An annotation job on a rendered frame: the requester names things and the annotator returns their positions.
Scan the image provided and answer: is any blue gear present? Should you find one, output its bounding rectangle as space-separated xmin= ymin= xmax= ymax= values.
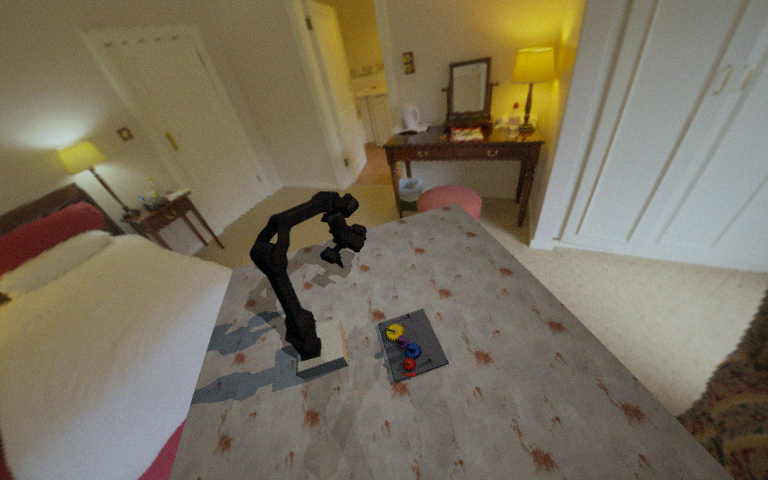
xmin=405 ymin=343 xmax=422 ymax=360

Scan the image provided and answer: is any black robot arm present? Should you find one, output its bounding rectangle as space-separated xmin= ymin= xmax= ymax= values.
xmin=250 ymin=191 xmax=366 ymax=361

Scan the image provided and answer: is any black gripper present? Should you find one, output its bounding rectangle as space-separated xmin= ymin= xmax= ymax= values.
xmin=320 ymin=223 xmax=367 ymax=268

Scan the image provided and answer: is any yellow gear with black stripe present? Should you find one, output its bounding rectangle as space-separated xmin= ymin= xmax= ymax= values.
xmin=385 ymin=324 xmax=405 ymax=341

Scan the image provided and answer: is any purple gear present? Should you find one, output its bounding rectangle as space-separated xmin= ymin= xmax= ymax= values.
xmin=397 ymin=335 xmax=410 ymax=350

